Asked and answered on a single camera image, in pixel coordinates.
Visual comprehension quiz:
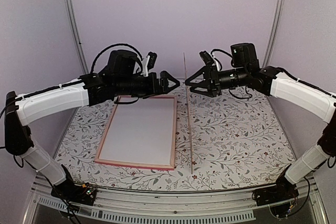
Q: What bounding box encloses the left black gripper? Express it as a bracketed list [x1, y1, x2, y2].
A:
[114, 70, 180, 99]

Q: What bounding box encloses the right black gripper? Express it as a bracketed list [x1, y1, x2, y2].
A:
[184, 66, 248, 98]

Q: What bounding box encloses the brown backing board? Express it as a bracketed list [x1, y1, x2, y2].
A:
[183, 52, 194, 174]

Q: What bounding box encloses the dark photo print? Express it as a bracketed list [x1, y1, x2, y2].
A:
[99, 98, 175, 166]

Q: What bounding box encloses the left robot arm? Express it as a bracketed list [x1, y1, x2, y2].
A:
[1, 49, 180, 201]

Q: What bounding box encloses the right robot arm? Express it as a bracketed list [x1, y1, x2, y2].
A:
[185, 42, 335, 206]

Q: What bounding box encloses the floral table mat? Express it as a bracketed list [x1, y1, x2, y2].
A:
[55, 85, 295, 191]

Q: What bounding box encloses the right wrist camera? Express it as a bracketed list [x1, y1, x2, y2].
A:
[199, 51, 223, 71]

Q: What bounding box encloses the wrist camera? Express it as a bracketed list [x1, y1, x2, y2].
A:
[141, 52, 157, 77]
[199, 51, 223, 71]

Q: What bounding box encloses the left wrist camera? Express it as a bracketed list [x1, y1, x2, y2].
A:
[141, 52, 157, 77]

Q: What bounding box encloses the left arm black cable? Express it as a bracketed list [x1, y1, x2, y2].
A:
[89, 43, 144, 75]

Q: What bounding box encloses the right aluminium post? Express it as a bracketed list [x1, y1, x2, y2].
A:
[262, 0, 285, 67]

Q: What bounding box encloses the aluminium post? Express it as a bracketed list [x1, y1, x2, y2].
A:
[64, 0, 89, 74]
[262, 0, 285, 67]

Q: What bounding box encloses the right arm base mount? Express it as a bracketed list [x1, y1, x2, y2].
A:
[252, 185, 299, 218]

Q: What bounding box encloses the front aluminium rail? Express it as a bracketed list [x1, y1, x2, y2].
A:
[23, 191, 326, 224]

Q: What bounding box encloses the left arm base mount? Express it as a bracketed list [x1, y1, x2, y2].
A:
[51, 181, 97, 206]

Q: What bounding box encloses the left aluminium post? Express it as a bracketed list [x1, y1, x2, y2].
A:
[64, 0, 89, 74]

